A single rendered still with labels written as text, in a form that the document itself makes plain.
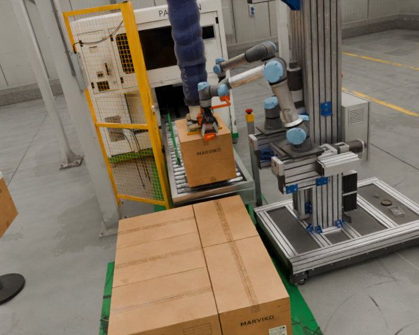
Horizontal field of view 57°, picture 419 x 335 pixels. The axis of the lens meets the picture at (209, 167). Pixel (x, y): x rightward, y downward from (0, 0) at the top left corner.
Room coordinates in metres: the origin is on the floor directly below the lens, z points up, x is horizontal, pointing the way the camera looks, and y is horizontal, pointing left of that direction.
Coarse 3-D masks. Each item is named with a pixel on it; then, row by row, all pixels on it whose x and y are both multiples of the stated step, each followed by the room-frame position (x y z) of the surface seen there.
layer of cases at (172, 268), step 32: (128, 224) 2.57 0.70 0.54; (160, 224) 2.50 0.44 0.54; (192, 224) 2.43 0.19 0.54; (224, 224) 2.36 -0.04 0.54; (128, 256) 2.16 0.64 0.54; (160, 256) 2.11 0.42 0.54; (192, 256) 2.05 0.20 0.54; (224, 256) 2.00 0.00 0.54; (256, 256) 1.95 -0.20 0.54; (128, 288) 1.84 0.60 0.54; (160, 288) 1.79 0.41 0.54; (192, 288) 1.75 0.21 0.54; (224, 288) 1.71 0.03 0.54; (256, 288) 1.66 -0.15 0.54; (128, 320) 1.58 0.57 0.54; (160, 320) 1.54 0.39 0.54; (192, 320) 1.52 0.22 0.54; (224, 320) 1.53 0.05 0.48; (256, 320) 1.55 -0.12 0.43; (288, 320) 1.56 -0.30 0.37
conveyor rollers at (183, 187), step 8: (168, 128) 4.78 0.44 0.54; (168, 136) 4.43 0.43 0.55; (176, 136) 4.42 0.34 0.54; (176, 144) 4.15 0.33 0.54; (176, 160) 3.70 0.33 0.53; (176, 168) 3.52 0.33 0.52; (184, 168) 3.44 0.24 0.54; (176, 176) 3.34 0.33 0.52; (184, 176) 3.26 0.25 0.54; (240, 176) 3.12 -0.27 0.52; (176, 184) 3.16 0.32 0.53; (184, 184) 3.09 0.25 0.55; (208, 184) 3.02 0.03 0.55; (216, 184) 3.01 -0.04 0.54; (224, 184) 3.02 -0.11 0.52; (184, 192) 2.98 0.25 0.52
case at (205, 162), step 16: (176, 128) 3.27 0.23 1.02; (224, 128) 2.92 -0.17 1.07; (192, 144) 2.78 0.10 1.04; (208, 144) 2.79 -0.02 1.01; (224, 144) 2.80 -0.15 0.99; (192, 160) 2.77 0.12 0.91; (208, 160) 2.79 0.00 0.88; (224, 160) 2.80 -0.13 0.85; (192, 176) 2.77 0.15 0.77; (208, 176) 2.78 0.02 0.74; (224, 176) 2.79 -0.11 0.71
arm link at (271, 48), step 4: (260, 44) 2.99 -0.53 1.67; (264, 44) 2.99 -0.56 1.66; (268, 44) 3.01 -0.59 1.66; (272, 44) 3.03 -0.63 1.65; (268, 48) 2.97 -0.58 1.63; (272, 48) 3.01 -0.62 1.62; (268, 52) 2.96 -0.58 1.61; (272, 52) 2.99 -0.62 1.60; (268, 56) 2.98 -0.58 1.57; (272, 56) 2.98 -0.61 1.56; (264, 60) 2.99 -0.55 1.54; (272, 88) 2.97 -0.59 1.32; (276, 96) 2.93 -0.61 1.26
